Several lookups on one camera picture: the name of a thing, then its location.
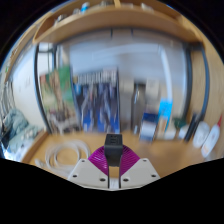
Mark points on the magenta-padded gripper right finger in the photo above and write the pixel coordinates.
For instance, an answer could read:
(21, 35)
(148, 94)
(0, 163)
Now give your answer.
(136, 173)

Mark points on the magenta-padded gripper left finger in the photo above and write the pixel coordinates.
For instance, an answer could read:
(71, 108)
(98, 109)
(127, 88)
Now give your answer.
(88, 173)

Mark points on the black charger block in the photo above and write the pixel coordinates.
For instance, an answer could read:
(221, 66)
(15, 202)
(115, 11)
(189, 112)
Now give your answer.
(113, 148)

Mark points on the small blue carton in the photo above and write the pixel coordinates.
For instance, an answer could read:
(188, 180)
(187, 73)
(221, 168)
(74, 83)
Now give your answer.
(148, 126)

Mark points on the tall light-blue box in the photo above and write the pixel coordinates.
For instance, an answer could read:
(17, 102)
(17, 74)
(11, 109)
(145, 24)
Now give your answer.
(165, 115)

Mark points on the green round container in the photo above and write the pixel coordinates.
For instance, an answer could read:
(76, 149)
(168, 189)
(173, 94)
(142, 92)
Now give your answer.
(180, 123)

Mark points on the dark clear water bottle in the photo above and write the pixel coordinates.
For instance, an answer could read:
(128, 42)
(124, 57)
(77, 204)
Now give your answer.
(138, 106)

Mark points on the blue robot model box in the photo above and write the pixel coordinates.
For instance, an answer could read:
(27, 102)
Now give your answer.
(98, 103)

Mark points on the white printed mug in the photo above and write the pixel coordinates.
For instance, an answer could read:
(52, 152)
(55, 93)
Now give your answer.
(201, 135)

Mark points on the green toy figure box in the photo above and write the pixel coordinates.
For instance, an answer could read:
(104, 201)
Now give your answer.
(58, 100)

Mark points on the white red-capped lotion bottle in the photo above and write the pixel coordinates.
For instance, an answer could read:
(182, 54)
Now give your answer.
(210, 140)

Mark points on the white cardboard box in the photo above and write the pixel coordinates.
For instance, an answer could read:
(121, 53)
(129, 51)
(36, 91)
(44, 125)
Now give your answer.
(152, 91)

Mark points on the bed with green bedding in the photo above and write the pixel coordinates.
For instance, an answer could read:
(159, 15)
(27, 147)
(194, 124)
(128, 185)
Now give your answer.
(16, 128)

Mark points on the white desk lamp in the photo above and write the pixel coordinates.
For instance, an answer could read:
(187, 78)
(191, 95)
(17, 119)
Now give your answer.
(166, 73)

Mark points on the wooden shelf unit with items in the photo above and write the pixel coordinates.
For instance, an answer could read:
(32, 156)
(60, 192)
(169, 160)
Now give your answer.
(113, 23)

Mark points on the grey metal desk frame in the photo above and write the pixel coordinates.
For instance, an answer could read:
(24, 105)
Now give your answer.
(37, 86)

